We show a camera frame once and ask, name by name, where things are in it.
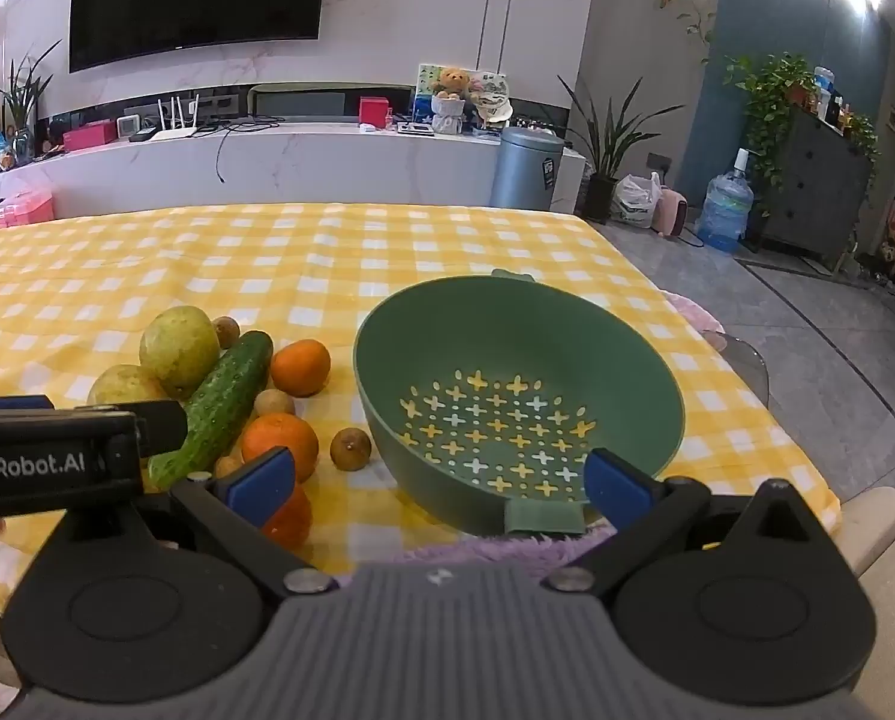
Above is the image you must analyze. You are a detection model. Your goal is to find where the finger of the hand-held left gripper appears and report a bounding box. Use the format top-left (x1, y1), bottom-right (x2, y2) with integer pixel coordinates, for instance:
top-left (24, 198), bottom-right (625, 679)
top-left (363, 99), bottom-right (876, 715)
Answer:
top-left (134, 400), bottom-right (191, 459)
top-left (0, 394), bottom-right (122, 422)

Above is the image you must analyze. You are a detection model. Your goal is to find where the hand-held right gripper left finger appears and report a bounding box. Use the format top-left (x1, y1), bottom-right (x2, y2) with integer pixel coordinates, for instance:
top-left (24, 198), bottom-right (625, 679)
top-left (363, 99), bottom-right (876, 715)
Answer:
top-left (61, 448), bottom-right (338, 601)

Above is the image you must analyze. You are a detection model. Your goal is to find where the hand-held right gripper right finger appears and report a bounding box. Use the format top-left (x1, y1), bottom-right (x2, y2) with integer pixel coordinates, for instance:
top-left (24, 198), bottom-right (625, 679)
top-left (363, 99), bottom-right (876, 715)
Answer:
top-left (541, 448), bottom-right (831, 597)

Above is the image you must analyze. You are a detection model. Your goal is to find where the orange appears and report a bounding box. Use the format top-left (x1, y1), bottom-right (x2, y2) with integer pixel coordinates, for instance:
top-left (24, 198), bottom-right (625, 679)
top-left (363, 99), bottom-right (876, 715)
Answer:
top-left (260, 484), bottom-right (314, 550)
top-left (241, 412), bottom-right (320, 482)
top-left (269, 339), bottom-right (333, 398)

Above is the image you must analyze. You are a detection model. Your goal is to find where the yellow-green pear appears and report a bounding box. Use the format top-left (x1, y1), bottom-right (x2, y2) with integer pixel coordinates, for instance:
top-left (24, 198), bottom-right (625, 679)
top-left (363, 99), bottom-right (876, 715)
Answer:
top-left (88, 364), bottom-right (171, 407)
top-left (139, 305), bottom-right (222, 400)

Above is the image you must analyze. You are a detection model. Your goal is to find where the green colander bowl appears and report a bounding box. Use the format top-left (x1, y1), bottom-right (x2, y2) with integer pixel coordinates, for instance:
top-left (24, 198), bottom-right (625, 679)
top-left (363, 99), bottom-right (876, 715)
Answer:
top-left (352, 268), bottom-right (686, 539)

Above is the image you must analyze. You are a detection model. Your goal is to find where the green cucumber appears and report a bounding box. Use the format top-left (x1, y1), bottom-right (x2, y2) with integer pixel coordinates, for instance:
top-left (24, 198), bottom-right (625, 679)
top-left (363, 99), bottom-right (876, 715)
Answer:
top-left (146, 330), bottom-right (275, 492)

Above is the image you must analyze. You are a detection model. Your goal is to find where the clear plastic chair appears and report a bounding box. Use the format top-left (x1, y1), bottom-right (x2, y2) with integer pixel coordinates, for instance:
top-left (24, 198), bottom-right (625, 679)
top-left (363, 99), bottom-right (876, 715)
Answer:
top-left (698, 328), bottom-right (771, 410)

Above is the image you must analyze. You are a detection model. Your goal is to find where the yellow checkered tablecloth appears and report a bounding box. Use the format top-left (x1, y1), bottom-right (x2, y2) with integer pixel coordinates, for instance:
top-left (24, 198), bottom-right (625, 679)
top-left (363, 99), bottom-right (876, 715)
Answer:
top-left (0, 202), bottom-right (842, 616)

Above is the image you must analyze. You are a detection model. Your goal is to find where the pink storage box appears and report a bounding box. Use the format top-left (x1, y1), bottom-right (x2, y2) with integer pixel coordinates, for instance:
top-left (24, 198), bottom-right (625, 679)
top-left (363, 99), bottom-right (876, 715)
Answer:
top-left (0, 191), bottom-right (55, 230)

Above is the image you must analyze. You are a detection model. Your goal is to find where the beige chair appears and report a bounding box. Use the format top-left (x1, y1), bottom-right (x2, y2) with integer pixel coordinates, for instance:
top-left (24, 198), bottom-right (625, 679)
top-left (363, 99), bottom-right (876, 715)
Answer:
top-left (830, 486), bottom-right (895, 593)

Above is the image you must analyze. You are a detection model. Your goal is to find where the pink flat box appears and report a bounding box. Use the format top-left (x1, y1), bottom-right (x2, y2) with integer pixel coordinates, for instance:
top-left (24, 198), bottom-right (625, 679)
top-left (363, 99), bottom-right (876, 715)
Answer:
top-left (62, 122), bottom-right (119, 152)

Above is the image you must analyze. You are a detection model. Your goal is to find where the pink heater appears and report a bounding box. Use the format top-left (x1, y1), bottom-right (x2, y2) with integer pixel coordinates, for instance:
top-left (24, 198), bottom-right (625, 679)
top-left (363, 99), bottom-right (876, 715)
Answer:
top-left (657, 186), bottom-right (690, 237)

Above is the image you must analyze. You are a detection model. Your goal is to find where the white plastic bag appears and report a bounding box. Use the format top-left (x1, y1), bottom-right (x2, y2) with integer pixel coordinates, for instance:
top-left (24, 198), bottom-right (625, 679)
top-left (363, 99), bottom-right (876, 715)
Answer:
top-left (614, 172), bottom-right (662, 230)

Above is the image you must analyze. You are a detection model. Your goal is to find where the long-leaf potted plant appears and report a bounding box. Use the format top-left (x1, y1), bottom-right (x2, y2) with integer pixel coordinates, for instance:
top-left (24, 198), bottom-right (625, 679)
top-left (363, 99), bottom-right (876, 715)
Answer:
top-left (556, 75), bottom-right (666, 224)

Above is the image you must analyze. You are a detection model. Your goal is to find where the white router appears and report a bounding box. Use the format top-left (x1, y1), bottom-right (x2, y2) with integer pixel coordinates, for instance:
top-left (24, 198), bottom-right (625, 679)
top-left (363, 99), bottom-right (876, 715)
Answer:
top-left (151, 94), bottom-right (201, 142)

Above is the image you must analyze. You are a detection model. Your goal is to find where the blue water jug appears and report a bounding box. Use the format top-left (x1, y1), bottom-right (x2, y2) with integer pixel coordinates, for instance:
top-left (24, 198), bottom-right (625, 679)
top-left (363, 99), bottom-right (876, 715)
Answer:
top-left (696, 148), bottom-right (755, 254)

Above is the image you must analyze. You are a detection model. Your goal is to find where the slender green potted plant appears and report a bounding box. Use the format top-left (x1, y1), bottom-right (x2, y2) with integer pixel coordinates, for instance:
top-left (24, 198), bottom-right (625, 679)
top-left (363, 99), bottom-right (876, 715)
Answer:
top-left (0, 41), bottom-right (62, 166)

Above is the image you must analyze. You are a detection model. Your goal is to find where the white marble media console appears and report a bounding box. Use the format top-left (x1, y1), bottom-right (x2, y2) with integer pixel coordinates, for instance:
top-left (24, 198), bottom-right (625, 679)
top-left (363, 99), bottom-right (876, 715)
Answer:
top-left (0, 79), bottom-right (591, 222)

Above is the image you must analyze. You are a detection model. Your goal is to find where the grey-blue trash can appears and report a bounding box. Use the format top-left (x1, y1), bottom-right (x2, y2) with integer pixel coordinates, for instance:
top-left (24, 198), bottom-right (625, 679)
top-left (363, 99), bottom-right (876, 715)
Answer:
top-left (490, 127), bottom-right (566, 211)

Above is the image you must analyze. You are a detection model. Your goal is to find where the dark grey cabinet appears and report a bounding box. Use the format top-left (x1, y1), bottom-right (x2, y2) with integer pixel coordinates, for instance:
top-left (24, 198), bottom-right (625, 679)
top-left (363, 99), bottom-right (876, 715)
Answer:
top-left (762, 111), bottom-right (872, 263)

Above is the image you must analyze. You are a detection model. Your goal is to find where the leafy trailing potted plant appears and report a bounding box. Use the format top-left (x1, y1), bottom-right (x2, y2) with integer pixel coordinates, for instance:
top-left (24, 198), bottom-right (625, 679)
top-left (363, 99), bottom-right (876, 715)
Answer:
top-left (723, 52), bottom-right (819, 188)

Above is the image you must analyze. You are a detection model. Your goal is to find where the small flowering plant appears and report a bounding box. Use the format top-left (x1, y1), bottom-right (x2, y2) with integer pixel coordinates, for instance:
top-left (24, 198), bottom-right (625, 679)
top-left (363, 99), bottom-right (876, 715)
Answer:
top-left (841, 114), bottom-right (879, 158)

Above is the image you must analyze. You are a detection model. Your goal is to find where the brown teddy bear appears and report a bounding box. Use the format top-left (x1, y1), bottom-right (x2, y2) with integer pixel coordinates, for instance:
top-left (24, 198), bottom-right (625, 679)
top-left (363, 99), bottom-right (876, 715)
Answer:
top-left (430, 67), bottom-right (470, 136)

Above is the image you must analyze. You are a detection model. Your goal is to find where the white bottle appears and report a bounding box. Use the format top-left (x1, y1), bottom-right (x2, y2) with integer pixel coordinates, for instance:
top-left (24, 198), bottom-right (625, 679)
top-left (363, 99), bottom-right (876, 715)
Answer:
top-left (813, 66), bottom-right (839, 117)

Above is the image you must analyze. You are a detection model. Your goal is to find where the black wall television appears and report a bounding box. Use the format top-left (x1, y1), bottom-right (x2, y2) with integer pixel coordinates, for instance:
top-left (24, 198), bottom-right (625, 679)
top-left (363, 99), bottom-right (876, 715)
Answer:
top-left (68, 0), bottom-right (330, 74)

